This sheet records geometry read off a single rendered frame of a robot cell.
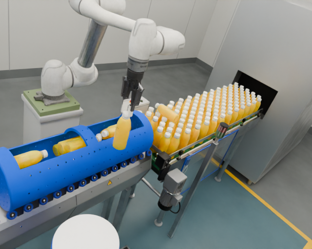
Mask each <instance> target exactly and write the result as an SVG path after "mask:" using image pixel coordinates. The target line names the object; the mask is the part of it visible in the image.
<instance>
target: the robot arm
mask: <svg viewBox="0 0 312 249"><path fill-rule="evenodd" d="M69 4H70V6H71V8H72V9H73V10H74V11H75V12H77V13H78V14H80V15H82V16H84V17H87V18H91V22H90V25H89V28H88V31H87V34H86V37H85V40H84V43H83V46H82V49H81V52H80V55H79V57H77V58H76V59H75V60H74V61H73V62H72V63H71V64H70V65H69V66H66V65H65V64H64V63H63V62H61V61H59V60H49V61H47V62H46V63H45V65H44V67H43V69H42V73H41V91H37V92H36V95H35V96H34V100H42V101H43V103H44V105H45V106H50V105H54V104H59V103H65V102H70V99H69V98H68V97H67V96H66V95H65V90H67V89H68V88H70V87H81V86H86V85H90V84H92V83H94V82H95V81H96V80H97V78H98V71H97V68H96V67H95V66H94V63H93V61H94V59H95V56H96V54H97V51H98V49H99V46H100V44H101V41H102V39H103V36H104V34H105V31H106V29H107V26H108V25H110V26H113V27H116V28H119V29H123V30H126V31H129V32H131V35H130V40H129V55H128V60H127V67H128V68H127V73H126V75H127V76H124V77H122V88H121V96H122V97H123V102H122V109H121V113H123V111H127V107H128V102H129V95H130V92H131V91H132V93H131V104H129V107H128V112H127V118H129V117H132V115H133V111H134V109H135V106H139V103H140V100H141V96H142V93H143V91H144V87H142V86H141V80H142V78H143V76H144V71H146V69H147V66H148V61H149V57H150V56H153V55H156V54H158V55H173V54H176V53H179V52H180V51H182V50H183V48H184V46H185V37H184V36H183V35H182V34H181V33H180V32H178V31H175V30H173V29H170V28H166V27H163V26H156V23H155V21H153V20H151V19H147V18H140V19H137V20H136V21H135V20H132V19H129V18H126V17H123V16H121V15H122V14H123V13H124V11H125V8H126V4H125V0H69Z"/></svg>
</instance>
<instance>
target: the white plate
mask: <svg viewBox="0 0 312 249"><path fill-rule="evenodd" d="M52 249H119V237H118V234H117V231H116V230H115V228H114V226H113V225H112V224H111V223H110V222H109V221H107V220H106V219H104V218H102V217H99V216H96V215H92V214H82V215H77V216H74V217H72V218H70V219H68V220H66V221H65V222H64V223H62V224H61V225H60V226H59V228H58V229H57V231H56V232H55V234H54V237H53V241H52Z"/></svg>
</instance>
